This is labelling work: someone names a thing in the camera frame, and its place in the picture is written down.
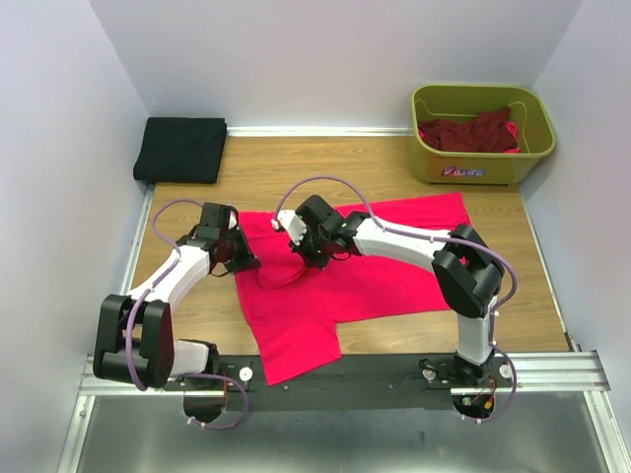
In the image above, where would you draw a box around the pink t shirt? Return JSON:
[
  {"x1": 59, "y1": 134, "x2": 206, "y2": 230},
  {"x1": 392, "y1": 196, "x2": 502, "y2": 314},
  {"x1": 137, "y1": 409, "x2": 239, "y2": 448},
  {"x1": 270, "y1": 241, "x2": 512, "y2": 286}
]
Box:
[{"x1": 235, "y1": 212, "x2": 448, "y2": 385}]

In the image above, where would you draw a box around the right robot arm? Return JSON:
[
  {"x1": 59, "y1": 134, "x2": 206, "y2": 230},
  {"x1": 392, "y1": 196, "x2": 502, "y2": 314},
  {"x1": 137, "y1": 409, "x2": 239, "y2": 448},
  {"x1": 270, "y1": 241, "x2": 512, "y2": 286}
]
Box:
[{"x1": 276, "y1": 195, "x2": 505, "y2": 386}]

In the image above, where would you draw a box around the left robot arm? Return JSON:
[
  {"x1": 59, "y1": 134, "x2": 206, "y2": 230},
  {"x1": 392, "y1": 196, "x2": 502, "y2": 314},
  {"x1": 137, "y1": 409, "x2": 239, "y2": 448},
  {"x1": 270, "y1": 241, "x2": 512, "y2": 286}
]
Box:
[{"x1": 93, "y1": 202, "x2": 260, "y2": 390}]

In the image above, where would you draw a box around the folded black t shirt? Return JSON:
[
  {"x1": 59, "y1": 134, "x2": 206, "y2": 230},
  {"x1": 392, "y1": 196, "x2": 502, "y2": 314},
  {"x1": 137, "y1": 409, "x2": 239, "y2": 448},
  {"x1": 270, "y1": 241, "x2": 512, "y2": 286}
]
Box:
[{"x1": 133, "y1": 117, "x2": 228, "y2": 184}]

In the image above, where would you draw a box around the dark red t shirt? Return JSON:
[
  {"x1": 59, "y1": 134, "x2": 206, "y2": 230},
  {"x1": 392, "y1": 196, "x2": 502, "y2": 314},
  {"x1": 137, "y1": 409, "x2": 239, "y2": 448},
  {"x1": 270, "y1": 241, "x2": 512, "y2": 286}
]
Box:
[{"x1": 418, "y1": 106, "x2": 521, "y2": 154}]

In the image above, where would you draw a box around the olive green plastic bin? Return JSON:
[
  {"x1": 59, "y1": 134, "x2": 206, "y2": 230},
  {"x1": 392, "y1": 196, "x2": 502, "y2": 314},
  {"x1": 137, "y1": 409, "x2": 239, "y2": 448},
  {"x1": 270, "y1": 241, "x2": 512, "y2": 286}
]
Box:
[{"x1": 408, "y1": 84, "x2": 556, "y2": 185}]

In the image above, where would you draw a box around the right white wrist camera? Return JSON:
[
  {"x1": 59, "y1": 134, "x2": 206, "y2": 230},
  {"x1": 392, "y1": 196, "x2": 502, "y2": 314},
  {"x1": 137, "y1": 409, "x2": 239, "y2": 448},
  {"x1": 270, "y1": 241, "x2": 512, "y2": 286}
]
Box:
[{"x1": 271, "y1": 210, "x2": 309, "y2": 245}]

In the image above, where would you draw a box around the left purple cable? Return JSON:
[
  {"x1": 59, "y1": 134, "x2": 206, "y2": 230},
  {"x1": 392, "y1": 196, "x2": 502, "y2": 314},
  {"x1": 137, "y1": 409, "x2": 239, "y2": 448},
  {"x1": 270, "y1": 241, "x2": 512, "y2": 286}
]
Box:
[{"x1": 125, "y1": 198, "x2": 249, "y2": 431}]

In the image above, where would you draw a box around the purple cable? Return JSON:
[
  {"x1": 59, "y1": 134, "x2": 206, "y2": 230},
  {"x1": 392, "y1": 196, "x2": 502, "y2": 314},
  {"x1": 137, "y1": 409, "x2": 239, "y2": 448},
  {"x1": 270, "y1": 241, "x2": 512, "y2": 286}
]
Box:
[
  {"x1": 125, "y1": 198, "x2": 249, "y2": 431},
  {"x1": 273, "y1": 175, "x2": 520, "y2": 426}
]

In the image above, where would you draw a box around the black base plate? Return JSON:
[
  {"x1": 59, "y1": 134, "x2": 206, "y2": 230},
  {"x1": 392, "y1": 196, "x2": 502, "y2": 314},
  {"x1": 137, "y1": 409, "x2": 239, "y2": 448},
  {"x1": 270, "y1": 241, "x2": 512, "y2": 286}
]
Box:
[{"x1": 162, "y1": 353, "x2": 514, "y2": 414}]

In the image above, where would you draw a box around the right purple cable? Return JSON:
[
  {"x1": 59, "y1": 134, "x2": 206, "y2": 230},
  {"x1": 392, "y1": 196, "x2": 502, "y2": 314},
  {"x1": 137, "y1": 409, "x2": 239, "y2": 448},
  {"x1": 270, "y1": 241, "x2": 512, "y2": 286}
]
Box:
[{"x1": 273, "y1": 175, "x2": 520, "y2": 426}]

